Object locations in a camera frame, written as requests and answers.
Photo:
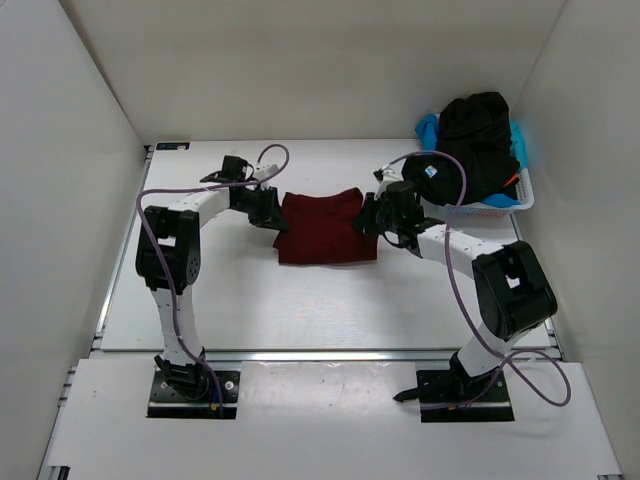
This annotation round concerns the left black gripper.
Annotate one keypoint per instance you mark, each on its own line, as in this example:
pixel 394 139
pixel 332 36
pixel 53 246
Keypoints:
pixel 271 214

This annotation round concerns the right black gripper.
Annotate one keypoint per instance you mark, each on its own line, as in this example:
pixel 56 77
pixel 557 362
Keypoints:
pixel 367 219

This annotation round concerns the dark red t shirt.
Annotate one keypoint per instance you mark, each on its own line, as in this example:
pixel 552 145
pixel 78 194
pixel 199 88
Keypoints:
pixel 321 231

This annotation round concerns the black t shirt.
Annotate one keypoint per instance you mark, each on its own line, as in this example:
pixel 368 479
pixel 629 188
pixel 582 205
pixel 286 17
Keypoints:
pixel 472 154

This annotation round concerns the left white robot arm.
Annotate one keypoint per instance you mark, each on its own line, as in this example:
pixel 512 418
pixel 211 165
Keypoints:
pixel 168 259

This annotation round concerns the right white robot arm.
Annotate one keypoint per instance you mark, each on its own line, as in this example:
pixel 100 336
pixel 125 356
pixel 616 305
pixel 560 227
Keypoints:
pixel 513 294

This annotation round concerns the blue t shirt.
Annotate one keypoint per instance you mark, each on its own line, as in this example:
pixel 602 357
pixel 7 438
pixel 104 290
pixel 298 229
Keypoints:
pixel 427 131

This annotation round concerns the black label sticker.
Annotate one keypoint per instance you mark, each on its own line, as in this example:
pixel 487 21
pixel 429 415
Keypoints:
pixel 172 146

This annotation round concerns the white plastic laundry basket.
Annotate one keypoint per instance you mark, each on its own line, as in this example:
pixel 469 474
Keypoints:
pixel 497 208

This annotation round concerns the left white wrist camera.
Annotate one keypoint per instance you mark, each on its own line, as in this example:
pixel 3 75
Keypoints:
pixel 265 172

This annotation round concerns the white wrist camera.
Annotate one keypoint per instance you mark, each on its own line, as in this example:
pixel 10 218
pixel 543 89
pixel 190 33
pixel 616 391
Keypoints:
pixel 265 172
pixel 385 177

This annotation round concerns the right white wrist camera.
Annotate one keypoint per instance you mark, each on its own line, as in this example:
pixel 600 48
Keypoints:
pixel 385 177

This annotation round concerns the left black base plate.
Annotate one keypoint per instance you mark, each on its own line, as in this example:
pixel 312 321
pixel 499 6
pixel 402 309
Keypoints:
pixel 185 397

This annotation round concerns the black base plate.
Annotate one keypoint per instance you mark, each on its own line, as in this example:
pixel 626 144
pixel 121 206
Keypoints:
pixel 185 397
pixel 444 396

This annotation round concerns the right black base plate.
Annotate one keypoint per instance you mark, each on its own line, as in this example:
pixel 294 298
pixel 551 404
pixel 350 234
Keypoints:
pixel 444 396

